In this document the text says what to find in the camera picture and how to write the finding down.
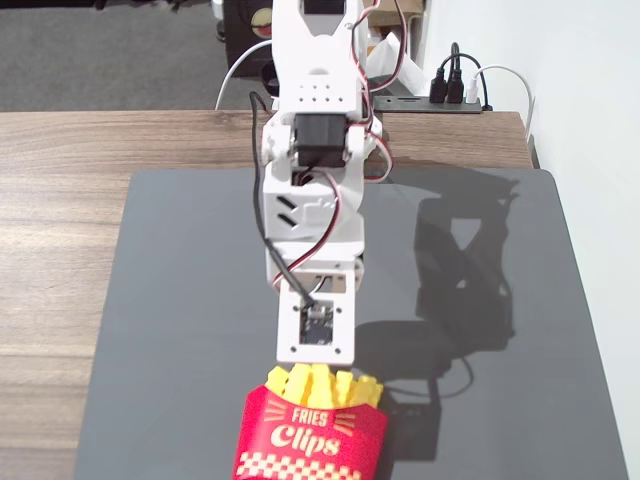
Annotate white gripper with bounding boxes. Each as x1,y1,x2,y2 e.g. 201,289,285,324
263,238,367,297

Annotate red fries clips box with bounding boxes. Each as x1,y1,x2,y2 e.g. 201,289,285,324
231,384,390,480

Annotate yellow fry clip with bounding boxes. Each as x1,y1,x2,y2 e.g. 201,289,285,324
309,364,336,408
334,369,355,410
286,364,314,407
265,366,292,397
352,376,385,410

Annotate black power strip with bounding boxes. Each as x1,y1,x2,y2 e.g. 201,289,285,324
372,95,494,115

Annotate grey desk mat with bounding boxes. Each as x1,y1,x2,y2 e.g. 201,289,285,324
73,167,629,480

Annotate black cabinet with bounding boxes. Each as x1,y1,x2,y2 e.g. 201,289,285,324
224,0,275,79

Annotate brown cardboard box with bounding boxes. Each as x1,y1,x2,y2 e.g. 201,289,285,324
369,0,427,30

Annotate red white black servo wire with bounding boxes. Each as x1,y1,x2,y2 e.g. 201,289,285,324
272,172,342,291

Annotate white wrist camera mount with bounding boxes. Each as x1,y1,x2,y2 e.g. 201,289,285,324
275,272,358,365

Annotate black camera cable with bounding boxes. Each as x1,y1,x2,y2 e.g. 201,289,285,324
248,91,317,309

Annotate black usb plug with cable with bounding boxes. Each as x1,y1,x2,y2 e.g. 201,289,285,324
446,41,484,105
428,53,457,105

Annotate white usb plug with cable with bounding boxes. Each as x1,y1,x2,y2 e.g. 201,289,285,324
465,64,536,147

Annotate white cable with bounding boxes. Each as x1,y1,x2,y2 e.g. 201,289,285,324
214,39,274,112

